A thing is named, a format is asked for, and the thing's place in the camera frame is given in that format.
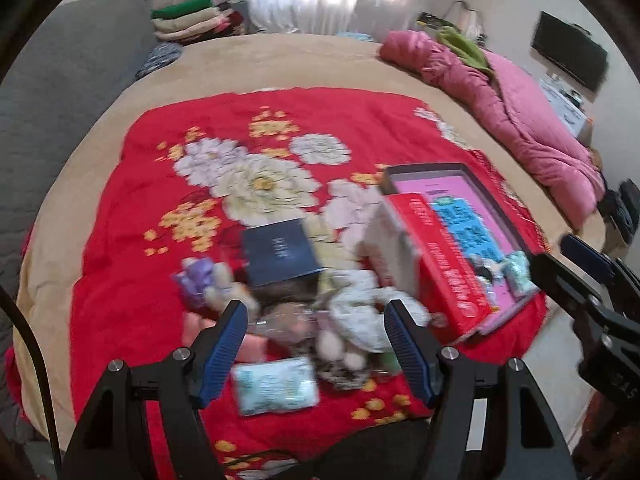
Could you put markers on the shallow grey box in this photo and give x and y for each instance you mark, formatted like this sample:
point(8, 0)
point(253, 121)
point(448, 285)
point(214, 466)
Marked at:
point(430, 172)

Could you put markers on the navy blue box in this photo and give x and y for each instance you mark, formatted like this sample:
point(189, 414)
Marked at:
point(277, 255)

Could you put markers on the grey quilted headboard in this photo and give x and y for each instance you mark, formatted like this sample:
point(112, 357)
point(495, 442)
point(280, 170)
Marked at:
point(60, 110)

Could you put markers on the pink printed book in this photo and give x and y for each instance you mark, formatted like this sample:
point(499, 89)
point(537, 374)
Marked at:
point(475, 210)

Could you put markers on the black television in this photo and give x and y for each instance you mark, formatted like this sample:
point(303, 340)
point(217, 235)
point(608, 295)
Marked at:
point(567, 52)

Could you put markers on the brown patterned cloth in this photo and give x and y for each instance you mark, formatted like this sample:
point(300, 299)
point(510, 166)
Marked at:
point(595, 160)

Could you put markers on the black printed box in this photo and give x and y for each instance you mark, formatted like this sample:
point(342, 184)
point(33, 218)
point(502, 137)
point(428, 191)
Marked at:
point(432, 21)

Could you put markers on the light blue cloth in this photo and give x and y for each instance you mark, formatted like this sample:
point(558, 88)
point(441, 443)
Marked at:
point(356, 36)

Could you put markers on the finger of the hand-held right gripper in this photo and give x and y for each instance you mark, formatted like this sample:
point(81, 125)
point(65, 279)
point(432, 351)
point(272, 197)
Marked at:
point(560, 280)
point(585, 255)

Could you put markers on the beige round bed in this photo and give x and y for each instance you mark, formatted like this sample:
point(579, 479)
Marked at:
point(300, 60)

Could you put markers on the red tissue pack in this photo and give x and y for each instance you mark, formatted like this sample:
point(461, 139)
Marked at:
point(440, 265)

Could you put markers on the leopard print scrunchie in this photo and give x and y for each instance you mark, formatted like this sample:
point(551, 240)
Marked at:
point(345, 379)

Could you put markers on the green cloth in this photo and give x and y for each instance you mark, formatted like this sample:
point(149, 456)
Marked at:
point(465, 47)

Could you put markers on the purple scrunchie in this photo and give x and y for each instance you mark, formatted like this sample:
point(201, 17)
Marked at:
point(197, 280)

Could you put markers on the pink item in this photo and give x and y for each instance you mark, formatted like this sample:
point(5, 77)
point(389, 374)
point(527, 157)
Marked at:
point(287, 320)

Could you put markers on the stack of folded blankets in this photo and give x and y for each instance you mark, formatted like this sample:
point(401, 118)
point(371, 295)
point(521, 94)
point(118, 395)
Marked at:
point(195, 17)

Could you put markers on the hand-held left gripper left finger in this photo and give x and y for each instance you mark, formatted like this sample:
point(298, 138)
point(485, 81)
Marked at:
point(225, 345)

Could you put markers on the mint printed packet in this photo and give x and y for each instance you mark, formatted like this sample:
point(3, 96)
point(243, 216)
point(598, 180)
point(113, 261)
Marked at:
point(275, 387)
point(520, 272)

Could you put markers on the cream scrunchie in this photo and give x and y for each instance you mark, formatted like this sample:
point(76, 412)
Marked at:
point(227, 285)

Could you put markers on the red floral blanket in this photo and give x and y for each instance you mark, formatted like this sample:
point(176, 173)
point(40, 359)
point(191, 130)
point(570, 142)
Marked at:
point(150, 260)

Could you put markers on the person's black trousers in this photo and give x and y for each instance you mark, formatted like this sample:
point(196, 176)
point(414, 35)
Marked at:
point(365, 452)

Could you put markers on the pink quilt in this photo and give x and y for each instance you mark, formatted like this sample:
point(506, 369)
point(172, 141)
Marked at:
point(525, 125)

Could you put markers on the white curved frame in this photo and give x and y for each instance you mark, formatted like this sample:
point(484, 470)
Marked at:
point(462, 17)

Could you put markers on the white drawer cabinet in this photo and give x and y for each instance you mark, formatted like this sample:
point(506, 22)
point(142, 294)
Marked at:
point(567, 107)

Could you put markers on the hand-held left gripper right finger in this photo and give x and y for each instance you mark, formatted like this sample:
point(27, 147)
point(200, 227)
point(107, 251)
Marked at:
point(407, 355)

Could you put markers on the white egg-shaped sponge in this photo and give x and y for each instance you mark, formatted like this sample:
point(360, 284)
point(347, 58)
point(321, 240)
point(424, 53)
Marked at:
point(331, 346)

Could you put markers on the blue patterned cloth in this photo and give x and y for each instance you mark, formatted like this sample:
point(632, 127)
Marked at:
point(160, 57)

